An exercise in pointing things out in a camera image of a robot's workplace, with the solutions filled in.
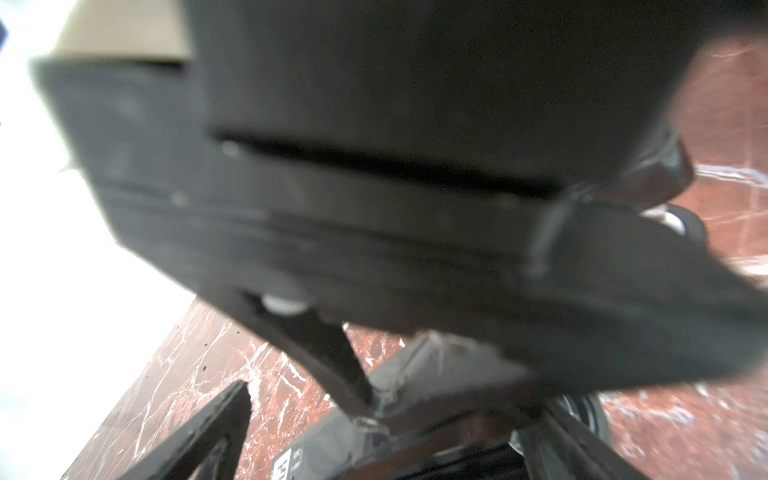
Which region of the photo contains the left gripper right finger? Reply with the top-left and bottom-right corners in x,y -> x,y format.
518,403 -> 647,480

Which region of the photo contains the black stapler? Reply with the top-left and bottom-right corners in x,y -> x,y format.
269,329 -> 610,480

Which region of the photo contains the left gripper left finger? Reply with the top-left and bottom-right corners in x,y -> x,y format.
122,380 -> 252,480

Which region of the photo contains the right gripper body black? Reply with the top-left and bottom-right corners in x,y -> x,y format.
32,1 -> 767,420

